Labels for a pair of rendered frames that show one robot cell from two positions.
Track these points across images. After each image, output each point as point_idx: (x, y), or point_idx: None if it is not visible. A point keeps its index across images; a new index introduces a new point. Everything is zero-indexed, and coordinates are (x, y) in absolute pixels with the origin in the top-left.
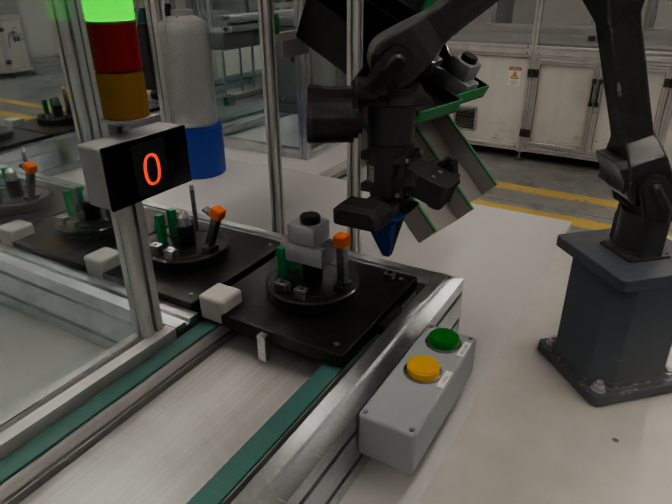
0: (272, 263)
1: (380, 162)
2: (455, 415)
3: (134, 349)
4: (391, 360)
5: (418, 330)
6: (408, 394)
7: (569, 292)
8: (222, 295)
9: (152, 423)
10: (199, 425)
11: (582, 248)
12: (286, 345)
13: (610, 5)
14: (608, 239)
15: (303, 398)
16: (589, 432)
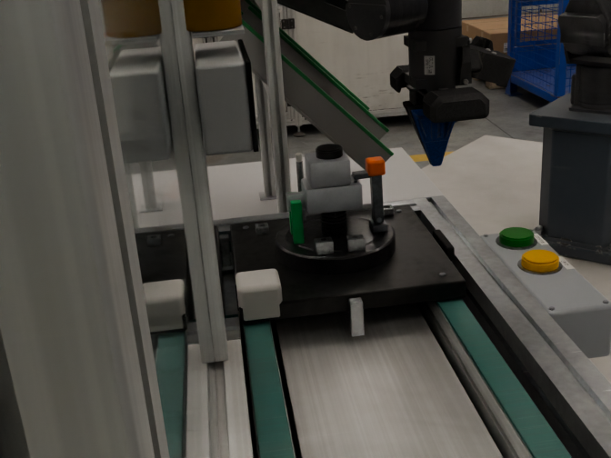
0: (241, 245)
1: (443, 48)
2: None
3: (232, 374)
4: (501, 269)
5: (480, 242)
6: (558, 283)
7: (555, 168)
8: (267, 279)
9: (336, 440)
10: (388, 414)
11: (565, 116)
12: (386, 301)
13: None
14: (572, 105)
15: (473, 332)
16: None
